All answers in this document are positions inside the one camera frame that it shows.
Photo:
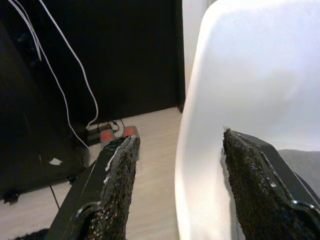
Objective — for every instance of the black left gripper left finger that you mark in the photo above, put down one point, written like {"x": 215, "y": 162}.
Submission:
{"x": 115, "y": 187}

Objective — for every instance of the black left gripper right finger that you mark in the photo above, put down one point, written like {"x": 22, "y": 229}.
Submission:
{"x": 250, "y": 187}

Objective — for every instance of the white plastic chair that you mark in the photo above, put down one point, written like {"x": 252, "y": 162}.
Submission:
{"x": 250, "y": 75}

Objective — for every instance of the power strip with red switches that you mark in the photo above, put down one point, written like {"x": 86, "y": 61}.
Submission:
{"x": 107, "y": 136}

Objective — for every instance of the small white paper scrap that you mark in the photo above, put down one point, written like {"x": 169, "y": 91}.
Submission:
{"x": 55, "y": 162}

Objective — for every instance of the small black object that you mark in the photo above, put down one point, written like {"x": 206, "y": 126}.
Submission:
{"x": 11, "y": 197}

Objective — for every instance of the black wooden cabinet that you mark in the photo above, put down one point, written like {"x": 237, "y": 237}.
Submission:
{"x": 125, "y": 62}

